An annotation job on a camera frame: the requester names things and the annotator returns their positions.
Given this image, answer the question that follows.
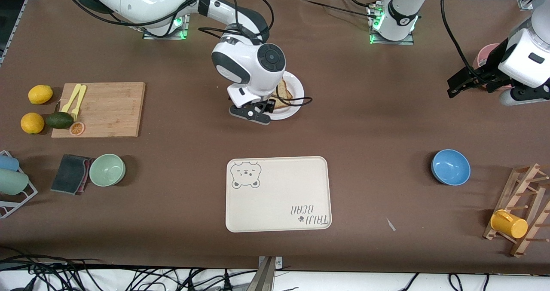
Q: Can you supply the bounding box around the seeded brown bread slice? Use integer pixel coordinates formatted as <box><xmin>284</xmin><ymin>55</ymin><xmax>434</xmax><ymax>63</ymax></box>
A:
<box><xmin>273</xmin><ymin>79</ymin><xmax>294</xmax><ymax>110</ymax></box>

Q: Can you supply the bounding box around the white round plate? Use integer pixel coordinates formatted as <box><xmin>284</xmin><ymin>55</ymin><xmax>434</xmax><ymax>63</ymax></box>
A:
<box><xmin>269</xmin><ymin>71</ymin><xmax>305</xmax><ymax>120</ymax></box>

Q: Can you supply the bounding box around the pink bowl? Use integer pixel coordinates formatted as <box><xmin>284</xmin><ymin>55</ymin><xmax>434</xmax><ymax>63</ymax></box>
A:
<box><xmin>472</xmin><ymin>43</ymin><xmax>507</xmax><ymax>72</ymax></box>

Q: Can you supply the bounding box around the blue bowl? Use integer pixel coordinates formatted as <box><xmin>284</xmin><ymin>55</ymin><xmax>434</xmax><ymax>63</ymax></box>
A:
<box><xmin>431</xmin><ymin>149</ymin><xmax>471</xmax><ymax>186</ymax></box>

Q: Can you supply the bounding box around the cream tray with bear print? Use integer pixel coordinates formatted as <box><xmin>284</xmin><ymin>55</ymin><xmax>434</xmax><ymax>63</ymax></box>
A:
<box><xmin>226</xmin><ymin>156</ymin><xmax>332</xmax><ymax>233</ymax></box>

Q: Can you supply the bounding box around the wooden mug rack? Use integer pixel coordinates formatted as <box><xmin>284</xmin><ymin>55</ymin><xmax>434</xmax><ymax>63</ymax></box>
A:
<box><xmin>483</xmin><ymin>163</ymin><xmax>550</xmax><ymax>258</ymax></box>

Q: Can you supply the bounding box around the wooden cutting board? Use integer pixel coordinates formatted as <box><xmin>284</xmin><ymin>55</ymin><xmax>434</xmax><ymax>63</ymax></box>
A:
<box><xmin>51</xmin><ymin>82</ymin><xmax>146</xmax><ymax>138</ymax></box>

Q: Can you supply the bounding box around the yellow mug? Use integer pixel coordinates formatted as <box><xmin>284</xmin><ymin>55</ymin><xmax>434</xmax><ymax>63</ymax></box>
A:
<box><xmin>490</xmin><ymin>209</ymin><xmax>529</xmax><ymax>239</ymax></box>

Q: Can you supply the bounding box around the pale green bowl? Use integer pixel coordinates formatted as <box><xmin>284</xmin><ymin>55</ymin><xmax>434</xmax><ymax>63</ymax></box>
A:
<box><xmin>89</xmin><ymin>153</ymin><xmax>126</xmax><ymax>187</ymax></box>

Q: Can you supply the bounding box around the yellow plastic fork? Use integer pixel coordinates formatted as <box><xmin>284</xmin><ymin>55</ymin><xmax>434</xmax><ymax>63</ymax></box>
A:
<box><xmin>71</xmin><ymin>85</ymin><xmax>87</xmax><ymax>122</ymax></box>

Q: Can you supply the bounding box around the yellow plastic knife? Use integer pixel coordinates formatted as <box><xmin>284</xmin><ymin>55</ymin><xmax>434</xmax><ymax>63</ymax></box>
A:
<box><xmin>61</xmin><ymin>83</ymin><xmax>81</xmax><ymax>113</ymax></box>

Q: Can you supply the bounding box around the dark green avocado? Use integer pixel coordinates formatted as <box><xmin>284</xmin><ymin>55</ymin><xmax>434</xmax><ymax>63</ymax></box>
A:
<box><xmin>45</xmin><ymin>112</ymin><xmax>74</xmax><ymax>129</ymax></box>

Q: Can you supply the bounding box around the grey and pink folded cloth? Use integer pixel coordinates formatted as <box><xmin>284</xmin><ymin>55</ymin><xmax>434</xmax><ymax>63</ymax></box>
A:
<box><xmin>51</xmin><ymin>154</ymin><xmax>94</xmax><ymax>195</ymax></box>

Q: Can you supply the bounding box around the yellow lemon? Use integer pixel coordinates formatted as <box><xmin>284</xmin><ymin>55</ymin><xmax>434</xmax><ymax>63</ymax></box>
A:
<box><xmin>28</xmin><ymin>85</ymin><xmax>54</xmax><ymax>105</ymax></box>

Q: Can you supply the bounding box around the round yellow-orange citrus fruit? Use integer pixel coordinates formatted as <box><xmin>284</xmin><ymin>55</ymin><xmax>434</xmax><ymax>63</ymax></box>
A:
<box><xmin>21</xmin><ymin>113</ymin><xmax>45</xmax><ymax>135</ymax></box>

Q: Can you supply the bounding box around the light blue cup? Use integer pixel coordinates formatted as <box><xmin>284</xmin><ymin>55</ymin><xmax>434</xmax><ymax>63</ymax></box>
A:
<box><xmin>0</xmin><ymin>155</ymin><xmax>20</xmax><ymax>172</ymax></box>

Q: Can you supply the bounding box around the pale green cup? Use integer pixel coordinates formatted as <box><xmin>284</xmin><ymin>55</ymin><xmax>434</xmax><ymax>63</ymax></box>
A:
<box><xmin>0</xmin><ymin>169</ymin><xmax>30</xmax><ymax>196</ymax></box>

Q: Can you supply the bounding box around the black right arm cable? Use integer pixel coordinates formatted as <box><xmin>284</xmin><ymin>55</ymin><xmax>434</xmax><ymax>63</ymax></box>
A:
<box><xmin>198</xmin><ymin>0</ymin><xmax>313</xmax><ymax>107</ymax></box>

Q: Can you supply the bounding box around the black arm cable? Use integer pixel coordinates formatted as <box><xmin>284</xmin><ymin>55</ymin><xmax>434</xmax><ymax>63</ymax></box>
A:
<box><xmin>440</xmin><ymin>0</ymin><xmax>475</xmax><ymax>73</ymax></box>
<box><xmin>198</xmin><ymin>0</ymin><xmax>313</xmax><ymax>107</ymax></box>

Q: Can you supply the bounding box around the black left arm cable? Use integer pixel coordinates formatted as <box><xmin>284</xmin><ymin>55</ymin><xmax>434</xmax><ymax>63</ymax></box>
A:
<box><xmin>440</xmin><ymin>0</ymin><xmax>475</xmax><ymax>73</ymax></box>

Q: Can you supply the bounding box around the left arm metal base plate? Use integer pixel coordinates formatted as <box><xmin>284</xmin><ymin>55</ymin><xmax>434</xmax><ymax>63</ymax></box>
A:
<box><xmin>367</xmin><ymin>5</ymin><xmax>415</xmax><ymax>46</ymax></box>

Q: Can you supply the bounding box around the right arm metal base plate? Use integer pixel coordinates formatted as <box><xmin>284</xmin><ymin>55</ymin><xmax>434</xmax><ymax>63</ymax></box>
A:
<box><xmin>143</xmin><ymin>14</ymin><xmax>190</xmax><ymax>40</ymax></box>

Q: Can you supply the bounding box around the black base cable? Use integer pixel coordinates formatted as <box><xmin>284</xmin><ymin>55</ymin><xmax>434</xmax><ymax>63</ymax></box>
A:
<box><xmin>296</xmin><ymin>0</ymin><xmax>381</xmax><ymax>21</ymax></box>

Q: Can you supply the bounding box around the metal mount bracket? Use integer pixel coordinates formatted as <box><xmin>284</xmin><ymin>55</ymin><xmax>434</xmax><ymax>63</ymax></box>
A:
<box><xmin>245</xmin><ymin>256</ymin><xmax>283</xmax><ymax>291</ymax></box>

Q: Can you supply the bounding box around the white wire rack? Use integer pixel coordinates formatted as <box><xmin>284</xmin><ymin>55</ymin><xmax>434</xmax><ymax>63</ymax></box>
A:
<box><xmin>0</xmin><ymin>150</ymin><xmax>38</xmax><ymax>219</ymax></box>

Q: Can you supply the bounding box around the black cable bundle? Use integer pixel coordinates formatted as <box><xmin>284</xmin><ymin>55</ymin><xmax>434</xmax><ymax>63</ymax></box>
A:
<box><xmin>0</xmin><ymin>246</ymin><xmax>258</xmax><ymax>291</ymax></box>

